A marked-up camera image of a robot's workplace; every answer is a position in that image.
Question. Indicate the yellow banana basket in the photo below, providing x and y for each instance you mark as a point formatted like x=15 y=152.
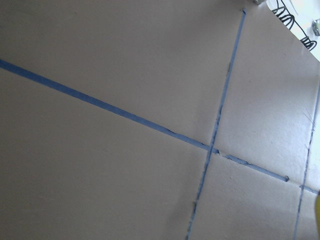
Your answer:
x=317 y=213

